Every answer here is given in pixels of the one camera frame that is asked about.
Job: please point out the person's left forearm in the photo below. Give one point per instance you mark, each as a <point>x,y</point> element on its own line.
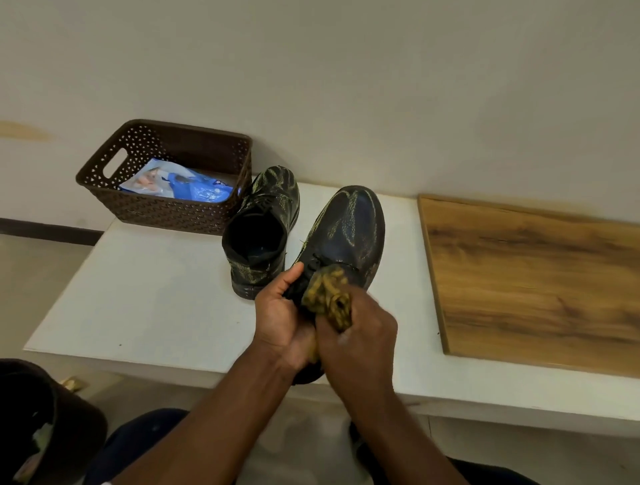
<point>215,429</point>

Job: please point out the black leather shoe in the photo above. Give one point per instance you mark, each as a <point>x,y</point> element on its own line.
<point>255,240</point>
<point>350,230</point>

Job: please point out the person's black worn shoe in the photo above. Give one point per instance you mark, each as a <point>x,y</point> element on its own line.
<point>361,449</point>

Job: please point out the wooden board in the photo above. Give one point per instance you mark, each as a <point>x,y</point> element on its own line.
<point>540,285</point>

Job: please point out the blue and white plastic packet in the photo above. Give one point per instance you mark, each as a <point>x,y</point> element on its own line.
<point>195,187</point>

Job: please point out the person's left hand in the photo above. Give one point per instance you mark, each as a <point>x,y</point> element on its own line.
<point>280,320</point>

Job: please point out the small golden object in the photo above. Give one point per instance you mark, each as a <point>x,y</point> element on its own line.
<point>74,385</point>

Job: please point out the black bucket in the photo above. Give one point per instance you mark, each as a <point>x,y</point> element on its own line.
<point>65,429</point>

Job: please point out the yellow checked cloth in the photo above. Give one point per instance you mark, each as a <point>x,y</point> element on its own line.
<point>327,292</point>

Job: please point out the person's right hand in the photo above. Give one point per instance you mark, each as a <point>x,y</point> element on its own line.
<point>365,345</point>

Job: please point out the person's dark trousers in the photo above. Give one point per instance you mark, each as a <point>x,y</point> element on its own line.
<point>140,439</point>

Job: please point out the brown perforated plastic basket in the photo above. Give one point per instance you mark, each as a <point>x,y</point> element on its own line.
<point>165,217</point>

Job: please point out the person's right forearm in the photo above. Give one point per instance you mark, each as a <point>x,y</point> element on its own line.
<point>405,444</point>

